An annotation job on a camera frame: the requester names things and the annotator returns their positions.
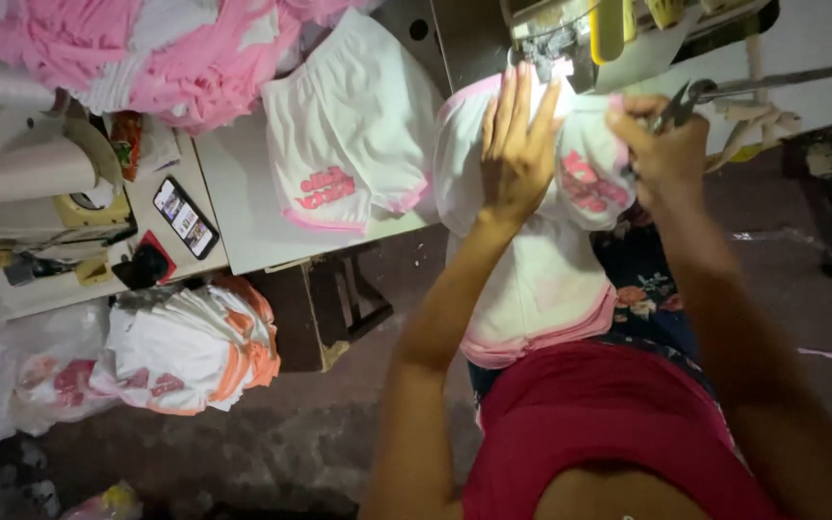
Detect black smartphone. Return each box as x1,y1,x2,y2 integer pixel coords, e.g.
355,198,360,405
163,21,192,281
152,175,221,261

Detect stack of white pink shorts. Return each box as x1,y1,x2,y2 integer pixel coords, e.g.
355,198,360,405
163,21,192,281
445,217,619,370

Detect black and red pouch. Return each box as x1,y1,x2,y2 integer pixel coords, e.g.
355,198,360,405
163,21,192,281
111,231,179,291

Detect dark wooden stool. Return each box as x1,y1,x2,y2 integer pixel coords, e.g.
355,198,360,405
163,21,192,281
246,242,395,374

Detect bundle of white orange garments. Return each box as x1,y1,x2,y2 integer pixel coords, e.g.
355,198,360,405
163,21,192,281
90,274,281,417

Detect person's red top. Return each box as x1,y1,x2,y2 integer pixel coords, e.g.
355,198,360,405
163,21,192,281
461,339,785,520

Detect yellow pink plastic bag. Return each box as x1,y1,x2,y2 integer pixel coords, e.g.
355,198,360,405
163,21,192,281
58,480,144,520

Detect person's right hand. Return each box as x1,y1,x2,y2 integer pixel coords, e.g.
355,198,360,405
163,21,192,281
605,94,711,212

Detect metal scissors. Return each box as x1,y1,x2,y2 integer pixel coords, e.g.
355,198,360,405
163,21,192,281
650,65,832,134

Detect orange snack packet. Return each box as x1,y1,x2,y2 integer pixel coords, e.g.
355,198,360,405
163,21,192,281
109,110,144,182

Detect white shorts with pink trim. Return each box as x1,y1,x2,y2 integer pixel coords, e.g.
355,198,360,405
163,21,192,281
260,7,446,234
433,58,639,238

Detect large cardboard thread cone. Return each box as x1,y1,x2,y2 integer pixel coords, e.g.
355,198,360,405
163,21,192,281
0,137,103,209

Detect heap of pink white garments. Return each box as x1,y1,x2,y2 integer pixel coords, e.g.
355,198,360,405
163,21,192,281
0,0,381,137

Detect person's left hand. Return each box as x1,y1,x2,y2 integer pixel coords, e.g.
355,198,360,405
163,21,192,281
480,62,564,225

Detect beige sewing machine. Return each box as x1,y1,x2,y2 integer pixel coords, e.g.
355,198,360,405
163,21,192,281
0,108,139,319

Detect plastic bag of garments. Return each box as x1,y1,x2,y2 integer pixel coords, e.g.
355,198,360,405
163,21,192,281
0,289,124,447

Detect person's floral dark skirt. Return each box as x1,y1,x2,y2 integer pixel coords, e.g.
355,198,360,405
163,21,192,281
468,206,720,434

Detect knotted beige cloth strip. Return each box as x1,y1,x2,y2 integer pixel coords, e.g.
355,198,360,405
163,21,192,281
705,97,803,173

